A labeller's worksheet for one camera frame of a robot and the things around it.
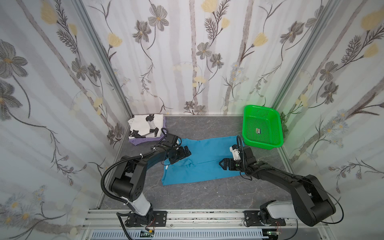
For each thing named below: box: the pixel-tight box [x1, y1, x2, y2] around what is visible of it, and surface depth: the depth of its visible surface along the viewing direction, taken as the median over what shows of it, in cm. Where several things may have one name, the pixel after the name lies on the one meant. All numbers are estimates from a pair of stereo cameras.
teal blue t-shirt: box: [161, 135, 245, 186], surface depth 94 cm
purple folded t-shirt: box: [129, 116, 166, 146], surface depth 103 cm
